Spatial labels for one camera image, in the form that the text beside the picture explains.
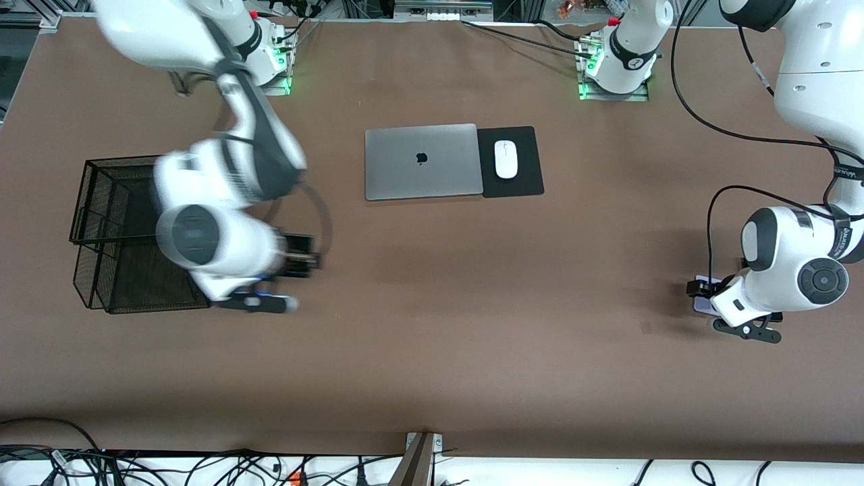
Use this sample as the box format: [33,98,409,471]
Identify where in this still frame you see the black wire mesh tray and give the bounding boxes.
[69,154,223,315]

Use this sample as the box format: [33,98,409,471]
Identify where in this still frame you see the white computer mouse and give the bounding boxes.
[494,140,518,180]

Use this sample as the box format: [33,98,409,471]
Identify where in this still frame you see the black mouse pad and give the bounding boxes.
[477,126,545,199]

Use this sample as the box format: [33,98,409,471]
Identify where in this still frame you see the aluminium frame profile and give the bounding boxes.
[37,0,92,33]

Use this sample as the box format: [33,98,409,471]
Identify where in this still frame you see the silver closed laptop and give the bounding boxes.
[364,123,485,202]

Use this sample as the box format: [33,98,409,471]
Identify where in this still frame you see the white power strip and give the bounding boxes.
[394,0,495,22]

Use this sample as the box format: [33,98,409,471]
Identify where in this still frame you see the long black table cable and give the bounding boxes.
[461,20,595,58]

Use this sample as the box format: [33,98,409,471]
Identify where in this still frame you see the lilac flip phone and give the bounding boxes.
[693,275,722,315]

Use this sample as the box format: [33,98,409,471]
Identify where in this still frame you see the grey metal camera post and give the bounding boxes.
[388,432,446,486]

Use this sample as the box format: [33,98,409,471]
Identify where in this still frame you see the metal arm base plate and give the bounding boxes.
[256,67,292,97]
[578,80,650,103]

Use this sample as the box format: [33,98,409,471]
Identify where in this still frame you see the black flip phone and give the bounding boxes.
[282,233,321,278]

